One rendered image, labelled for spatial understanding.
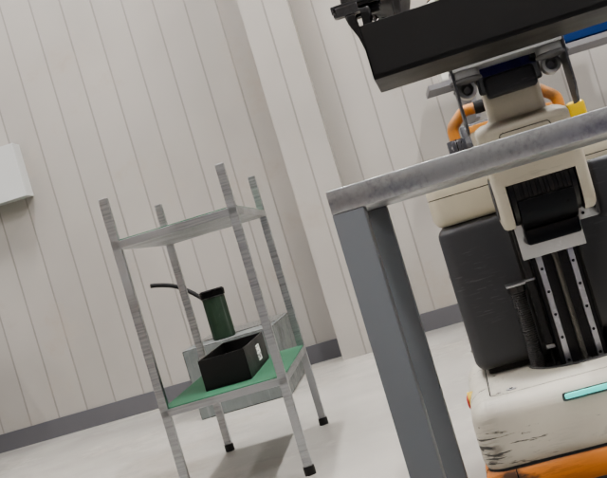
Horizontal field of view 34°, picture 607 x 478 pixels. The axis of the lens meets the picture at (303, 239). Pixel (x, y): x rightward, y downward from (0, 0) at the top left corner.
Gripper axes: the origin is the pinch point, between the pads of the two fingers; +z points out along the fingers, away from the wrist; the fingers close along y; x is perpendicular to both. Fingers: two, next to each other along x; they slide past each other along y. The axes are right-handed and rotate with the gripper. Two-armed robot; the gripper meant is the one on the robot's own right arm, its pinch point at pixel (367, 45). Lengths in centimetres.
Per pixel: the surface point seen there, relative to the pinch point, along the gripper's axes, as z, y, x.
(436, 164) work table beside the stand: 33, 7, -86
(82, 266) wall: -3, -238, 433
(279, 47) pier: -98, -68, 413
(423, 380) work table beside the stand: 64, -5, -44
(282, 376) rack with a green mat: 73, -63, 127
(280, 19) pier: -115, -63, 413
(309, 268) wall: 39, -93, 443
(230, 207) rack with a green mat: 13, -64, 126
